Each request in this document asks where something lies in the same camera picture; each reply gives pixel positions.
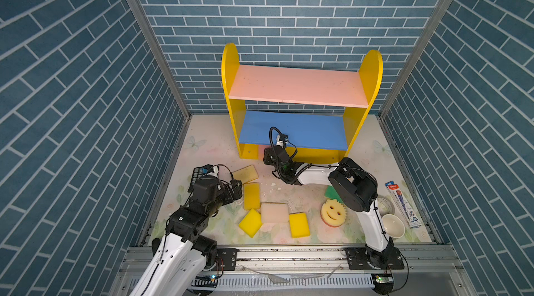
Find beige pale pink sponge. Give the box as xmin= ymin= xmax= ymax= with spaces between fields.
xmin=261 ymin=202 xmax=289 ymax=224

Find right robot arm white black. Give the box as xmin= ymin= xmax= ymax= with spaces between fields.
xmin=263 ymin=126 xmax=405 ymax=270

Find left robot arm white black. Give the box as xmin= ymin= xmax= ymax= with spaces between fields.
xmin=132 ymin=164 xmax=243 ymax=295

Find yellow shelf pink blue boards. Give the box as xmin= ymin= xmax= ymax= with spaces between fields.
xmin=221 ymin=43 xmax=384 ymax=164

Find black calculator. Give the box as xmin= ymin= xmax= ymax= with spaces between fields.
xmin=188 ymin=166 xmax=208 ymax=193

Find pale yellow tan sponge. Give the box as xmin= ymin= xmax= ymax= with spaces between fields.
xmin=232 ymin=165 xmax=259 ymax=184

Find yellow sponge upright rectangle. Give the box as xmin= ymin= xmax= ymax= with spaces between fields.
xmin=243 ymin=183 xmax=261 ymax=211

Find green sponge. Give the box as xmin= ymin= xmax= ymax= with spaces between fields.
xmin=325 ymin=186 xmax=343 ymax=204

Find bright yellow sponge left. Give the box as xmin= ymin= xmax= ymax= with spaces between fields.
xmin=239 ymin=209 xmax=263 ymax=238

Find bright yellow sponge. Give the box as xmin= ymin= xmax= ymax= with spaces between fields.
xmin=289 ymin=213 xmax=310 ymax=238
xmin=239 ymin=209 xmax=263 ymax=238

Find bright yellow sponge centre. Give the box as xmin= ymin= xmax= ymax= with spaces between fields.
xmin=289 ymin=213 xmax=310 ymax=238

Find smiley face round sponge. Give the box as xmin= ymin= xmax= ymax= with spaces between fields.
xmin=321 ymin=199 xmax=347 ymax=227

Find white bowl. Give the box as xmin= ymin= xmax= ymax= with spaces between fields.
xmin=382 ymin=214 xmax=406 ymax=239

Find toothpaste box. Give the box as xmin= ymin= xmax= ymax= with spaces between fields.
xmin=385 ymin=181 xmax=422 ymax=229

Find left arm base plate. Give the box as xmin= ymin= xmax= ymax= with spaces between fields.
xmin=203 ymin=248 xmax=238 ymax=272

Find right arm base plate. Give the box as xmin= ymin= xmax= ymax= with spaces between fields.
xmin=345 ymin=246 xmax=405 ymax=270

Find aluminium front rail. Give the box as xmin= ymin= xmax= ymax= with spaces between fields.
xmin=112 ymin=243 xmax=472 ymax=296

